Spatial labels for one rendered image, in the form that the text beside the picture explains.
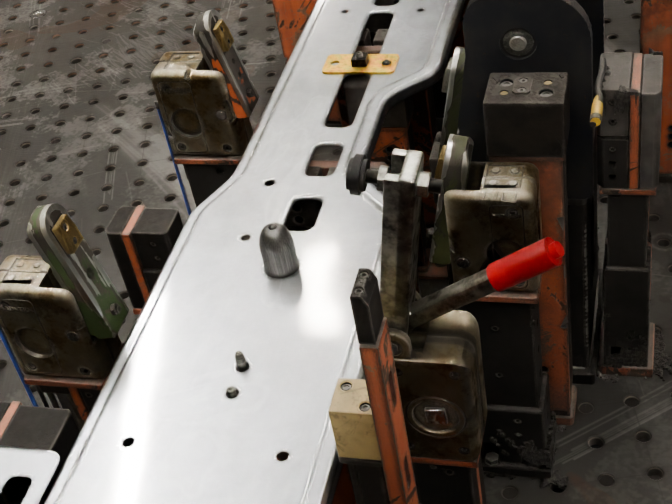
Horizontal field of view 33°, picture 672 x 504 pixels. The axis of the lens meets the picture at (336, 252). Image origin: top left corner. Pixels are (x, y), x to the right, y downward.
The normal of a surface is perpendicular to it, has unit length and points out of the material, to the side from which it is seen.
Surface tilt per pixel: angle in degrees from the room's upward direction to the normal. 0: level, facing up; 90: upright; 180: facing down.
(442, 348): 0
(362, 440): 90
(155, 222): 0
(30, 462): 0
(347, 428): 90
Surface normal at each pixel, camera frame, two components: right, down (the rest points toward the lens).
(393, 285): -0.23, 0.66
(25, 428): -0.15, -0.75
